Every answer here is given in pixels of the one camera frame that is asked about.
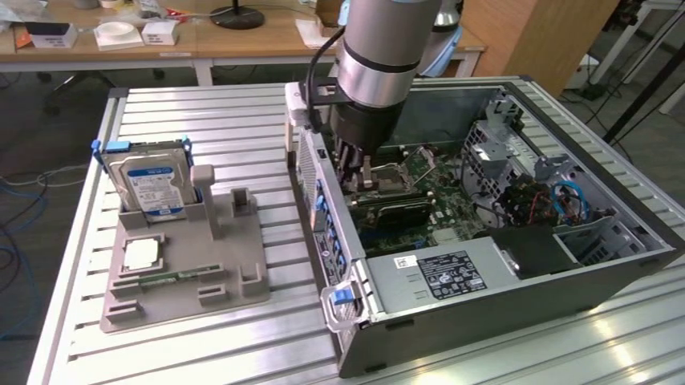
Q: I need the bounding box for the wooden desk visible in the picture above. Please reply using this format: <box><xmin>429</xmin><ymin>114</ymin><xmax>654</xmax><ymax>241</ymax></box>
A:
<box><xmin>0</xmin><ymin>0</ymin><xmax>489</xmax><ymax>87</ymax></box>

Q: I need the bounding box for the black round lamp base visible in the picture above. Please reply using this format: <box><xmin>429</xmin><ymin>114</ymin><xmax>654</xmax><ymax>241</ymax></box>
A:
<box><xmin>209</xmin><ymin>0</ymin><xmax>268</xmax><ymax>30</ymax></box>

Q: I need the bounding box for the green motherboard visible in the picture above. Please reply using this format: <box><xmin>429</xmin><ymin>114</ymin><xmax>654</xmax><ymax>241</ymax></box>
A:
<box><xmin>326</xmin><ymin>140</ymin><xmax>484</xmax><ymax>257</ymax></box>

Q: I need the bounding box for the grey parts rack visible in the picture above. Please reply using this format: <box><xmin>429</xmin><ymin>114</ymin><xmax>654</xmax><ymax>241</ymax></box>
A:
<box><xmin>99</xmin><ymin>164</ymin><xmax>273</xmax><ymax>334</ymax></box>

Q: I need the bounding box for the green RAM stick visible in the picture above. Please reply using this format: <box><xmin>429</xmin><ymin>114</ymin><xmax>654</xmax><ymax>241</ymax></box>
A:
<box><xmin>138</xmin><ymin>269</ymin><xmax>202</xmax><ymax>286</ymax></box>

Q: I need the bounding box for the small white labelled box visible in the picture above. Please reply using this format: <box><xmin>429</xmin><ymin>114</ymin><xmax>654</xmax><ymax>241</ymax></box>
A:
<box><xmin>142</xmin><ymin>20</ymin><xmax>181</xmax><ymax>46</ymax></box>

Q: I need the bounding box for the black open PC case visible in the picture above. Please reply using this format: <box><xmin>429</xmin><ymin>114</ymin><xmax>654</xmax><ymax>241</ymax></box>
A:
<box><xmin>286</xmin><ymin>78</ymin><xmax>685</xmax><ymax>380</ymax></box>

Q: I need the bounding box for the blue data wire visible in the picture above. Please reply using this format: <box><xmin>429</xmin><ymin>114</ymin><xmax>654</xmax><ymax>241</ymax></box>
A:
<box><xmin>553</xmin><ymin>179</ymin><xmax>591</xmax><ymax>225</ymax></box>

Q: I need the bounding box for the open cardboard box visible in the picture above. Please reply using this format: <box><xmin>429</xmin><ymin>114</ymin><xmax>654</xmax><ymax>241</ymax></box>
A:
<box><xmin>313</xmin><ymin>0</ymin><xmax>350</xmax><ymax>29</ymax></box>

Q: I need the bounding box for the metal socket cover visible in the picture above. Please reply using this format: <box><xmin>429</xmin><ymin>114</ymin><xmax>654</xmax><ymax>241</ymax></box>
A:
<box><xmin>401</xmin><ymin>146</ymin><xmax>439</xmax><ymax>177</ymax></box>

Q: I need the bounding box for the white box with black lid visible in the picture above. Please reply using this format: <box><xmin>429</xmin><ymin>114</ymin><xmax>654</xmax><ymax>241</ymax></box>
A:
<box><xmin>26</xmin><ymin>22</ymin><xmax>81</xmax><ymax>50</ymax></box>

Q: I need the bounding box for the black plastic shroud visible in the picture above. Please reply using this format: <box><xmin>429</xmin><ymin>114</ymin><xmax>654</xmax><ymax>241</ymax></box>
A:
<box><xmin>492</xmin><ymin>224</ymin><xmax>585</xmax><ymax>278</ymax></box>

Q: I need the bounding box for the black tripod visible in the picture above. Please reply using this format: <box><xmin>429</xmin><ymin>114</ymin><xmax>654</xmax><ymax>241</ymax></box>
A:
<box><xmin>601</xmin><ymin>0</ymin><xmax>685</xmax><ymax>144</ymax></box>

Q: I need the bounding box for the blue floor cable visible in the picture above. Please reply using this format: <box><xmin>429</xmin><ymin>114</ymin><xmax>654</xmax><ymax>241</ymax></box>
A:
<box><xmin>0</xmin><ymin>176</ymin><xmax>45</xmax><ymax>342</ymax></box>

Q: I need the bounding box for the metal case handle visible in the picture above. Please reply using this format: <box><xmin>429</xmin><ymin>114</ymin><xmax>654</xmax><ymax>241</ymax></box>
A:
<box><xmin>320</xmin><ymin>276</ymin><xmax>372</xmax><ymax>333</ymax></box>

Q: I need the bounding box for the grey floor cable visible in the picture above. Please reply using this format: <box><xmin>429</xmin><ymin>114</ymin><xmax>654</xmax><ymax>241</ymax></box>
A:
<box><xmin>0</xmin><ymin>163</ymin><xmax>90</xmax><ymax>189</ymax></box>

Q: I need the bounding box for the clear plastic bag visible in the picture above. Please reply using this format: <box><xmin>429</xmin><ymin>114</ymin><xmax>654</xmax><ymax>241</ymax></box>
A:
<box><xmin>0</xmin><ymin>0</ymin><xmax>50</xmax><ymax>33</ymax></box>

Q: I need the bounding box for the grey power supply unit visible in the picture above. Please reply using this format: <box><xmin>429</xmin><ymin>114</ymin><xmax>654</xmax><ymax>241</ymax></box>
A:
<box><xmin>366</xmin><ymin>236</ymin><xmax>521</xmax><ymax>314</ymax></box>

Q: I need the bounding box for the CPU socket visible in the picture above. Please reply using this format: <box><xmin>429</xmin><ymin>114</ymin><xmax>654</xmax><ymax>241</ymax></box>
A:
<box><xmin>372</xmin><ymin>164</ymin><xmax>413</xmax><ymax>194</ymax></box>

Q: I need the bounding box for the black labelled RAM stick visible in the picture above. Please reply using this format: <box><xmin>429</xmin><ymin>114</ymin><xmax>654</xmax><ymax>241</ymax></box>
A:
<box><xmin>356</xmin><ymin>190</ymin><xmax>429</xmax><ymax>208</ymax></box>

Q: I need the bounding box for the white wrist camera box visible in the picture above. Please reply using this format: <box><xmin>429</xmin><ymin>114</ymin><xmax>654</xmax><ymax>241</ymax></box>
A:
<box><xmin>285</xmin><ymin>81</ymin><xmax>328</xmax><ymax>126</ymax></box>

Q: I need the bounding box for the black red yellow wire bundle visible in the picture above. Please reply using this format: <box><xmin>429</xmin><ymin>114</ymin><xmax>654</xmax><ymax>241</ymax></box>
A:
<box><xmin>503</xmin><ymin>180</ymin><xmax>559</xmax><ymax>225</ymax></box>

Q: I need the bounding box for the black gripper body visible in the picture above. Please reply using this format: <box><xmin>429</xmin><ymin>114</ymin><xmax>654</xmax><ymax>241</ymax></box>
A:
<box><xmin>326</xmin><ymin>98</ymin><xmax>408</xmax><ymax>156</ymax></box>

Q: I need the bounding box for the hard disk with blue carrier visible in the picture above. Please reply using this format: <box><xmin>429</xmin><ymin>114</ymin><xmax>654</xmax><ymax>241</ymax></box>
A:
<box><xmin>90</xmin><ymin>135</ymin><xmax>195</xmax><ymax>224</ymax></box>

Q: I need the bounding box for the white box with round insert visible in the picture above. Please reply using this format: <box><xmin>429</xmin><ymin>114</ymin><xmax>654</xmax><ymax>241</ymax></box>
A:
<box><xmin>94</xmin><ymin>22</ymin><xmax>145</xmax><ymax>52</ymax></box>

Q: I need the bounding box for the perforated metal disk bay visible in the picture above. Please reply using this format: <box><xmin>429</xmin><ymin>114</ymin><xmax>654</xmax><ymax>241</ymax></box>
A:
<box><xmin>461</xmin><ymin>98</ymin><xmax>569</xmax><ymax>201</ymax></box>

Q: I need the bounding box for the blue case latch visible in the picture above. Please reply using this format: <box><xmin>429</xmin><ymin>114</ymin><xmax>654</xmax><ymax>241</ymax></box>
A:
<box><xmin>330</xmin><ymin>286</ymin><xmax>358</xmax><ymax>306</ymax></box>

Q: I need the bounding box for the wooden cabinet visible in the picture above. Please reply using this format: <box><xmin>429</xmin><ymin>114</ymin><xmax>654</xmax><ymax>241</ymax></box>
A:
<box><xmin>460</xmin><ymin>0</ymin><xmax>625</xmax><ymax>97</ymax></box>

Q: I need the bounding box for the black office chair base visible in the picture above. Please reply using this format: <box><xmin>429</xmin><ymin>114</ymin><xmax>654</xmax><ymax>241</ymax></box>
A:
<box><xmin>37</xmin><ymin>71</ymin><xmax>117</xmax><ymax>116</ymax></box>

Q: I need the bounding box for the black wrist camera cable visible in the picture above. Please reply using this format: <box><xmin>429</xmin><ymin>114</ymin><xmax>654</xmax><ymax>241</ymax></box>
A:
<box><xmin>306</xmin><ymin>22</ymin><xmax>349</xmax><ymax>136</ymax></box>

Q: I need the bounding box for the silver CPU chip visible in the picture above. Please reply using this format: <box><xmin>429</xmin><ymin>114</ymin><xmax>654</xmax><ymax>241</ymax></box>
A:
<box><xmin>122</xmin><ymin>236</ymin><xmax>165</xmax><ymax>272</ymax></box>

